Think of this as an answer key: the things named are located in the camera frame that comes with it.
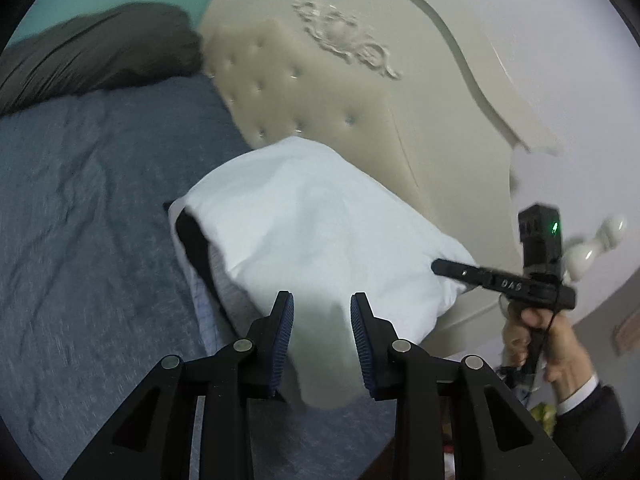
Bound blue patterned bedspread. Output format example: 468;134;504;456
0;72;401;480

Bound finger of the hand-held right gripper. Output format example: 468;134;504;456
431;258;493;288

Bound yellow-green bag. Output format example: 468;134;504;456
529;401;558;436

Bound person's right hand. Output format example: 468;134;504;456
501;305;601;401

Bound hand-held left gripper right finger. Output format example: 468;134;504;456
350;291;583;480

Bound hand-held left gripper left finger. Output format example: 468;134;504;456
62;290;295;480

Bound white long-sleeve shirt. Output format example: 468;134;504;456
175;136;478;410

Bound cream tufted headboard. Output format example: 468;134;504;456
197;0;628;361

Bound person's right forearm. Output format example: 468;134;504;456
554;374;628;480

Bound dark grey bolster pillow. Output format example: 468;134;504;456
0;2;203;116

